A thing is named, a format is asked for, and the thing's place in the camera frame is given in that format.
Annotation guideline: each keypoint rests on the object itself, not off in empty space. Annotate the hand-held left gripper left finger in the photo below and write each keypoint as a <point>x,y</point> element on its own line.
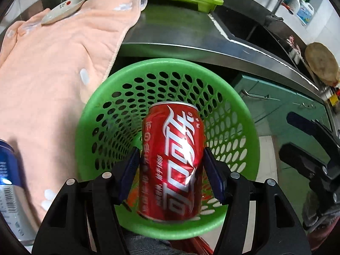
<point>130,170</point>

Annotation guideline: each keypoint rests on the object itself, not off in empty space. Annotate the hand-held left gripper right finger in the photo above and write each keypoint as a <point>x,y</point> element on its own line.
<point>212,172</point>

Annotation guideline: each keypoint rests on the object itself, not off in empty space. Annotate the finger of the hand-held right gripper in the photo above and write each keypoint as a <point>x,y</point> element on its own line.
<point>302,123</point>
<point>300,156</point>

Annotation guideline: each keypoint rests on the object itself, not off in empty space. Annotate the red soda can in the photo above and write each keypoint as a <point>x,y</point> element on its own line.
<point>172,159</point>

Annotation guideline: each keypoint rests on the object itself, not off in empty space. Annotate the green perforated plastic basket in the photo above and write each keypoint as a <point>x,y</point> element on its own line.
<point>170,67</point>

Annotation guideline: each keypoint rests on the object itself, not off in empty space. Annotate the green cabinet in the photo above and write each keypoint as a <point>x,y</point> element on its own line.
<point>281,117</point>

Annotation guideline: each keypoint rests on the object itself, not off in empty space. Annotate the red snack wrapper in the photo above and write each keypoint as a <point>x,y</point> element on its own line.
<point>132,203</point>

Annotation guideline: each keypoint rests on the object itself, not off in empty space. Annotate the round wooden board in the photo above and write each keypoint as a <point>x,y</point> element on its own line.
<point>322,63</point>

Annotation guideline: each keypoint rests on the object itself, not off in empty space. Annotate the person's grey pants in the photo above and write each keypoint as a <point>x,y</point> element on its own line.
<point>151,244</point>

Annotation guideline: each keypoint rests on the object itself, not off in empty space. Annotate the steel sink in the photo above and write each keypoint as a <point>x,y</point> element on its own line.
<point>265,37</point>

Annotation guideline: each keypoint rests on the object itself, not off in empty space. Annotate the white detergent bottle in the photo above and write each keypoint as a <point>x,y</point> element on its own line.
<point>305,12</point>

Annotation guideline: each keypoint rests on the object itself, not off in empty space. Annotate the blue drink can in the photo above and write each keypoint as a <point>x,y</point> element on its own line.
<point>10,186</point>

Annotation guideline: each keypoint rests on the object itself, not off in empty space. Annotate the steel faucet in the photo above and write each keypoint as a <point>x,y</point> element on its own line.
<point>276,5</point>

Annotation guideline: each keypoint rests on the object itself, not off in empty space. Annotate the peach towel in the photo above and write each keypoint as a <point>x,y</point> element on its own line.
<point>53,71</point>

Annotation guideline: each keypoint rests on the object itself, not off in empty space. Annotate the white floral plate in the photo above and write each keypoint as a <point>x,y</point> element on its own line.
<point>63,9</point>

